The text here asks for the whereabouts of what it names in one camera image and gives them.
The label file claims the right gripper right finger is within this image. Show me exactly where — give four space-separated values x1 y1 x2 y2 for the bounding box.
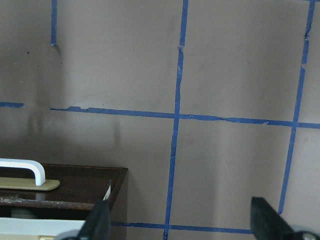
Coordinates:
250 196 320 240

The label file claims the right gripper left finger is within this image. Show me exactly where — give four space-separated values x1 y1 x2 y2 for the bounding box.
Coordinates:
55 200 112 240

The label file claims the white drawer handle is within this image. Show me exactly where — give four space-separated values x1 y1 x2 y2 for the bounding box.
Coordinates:
0 158 46 186

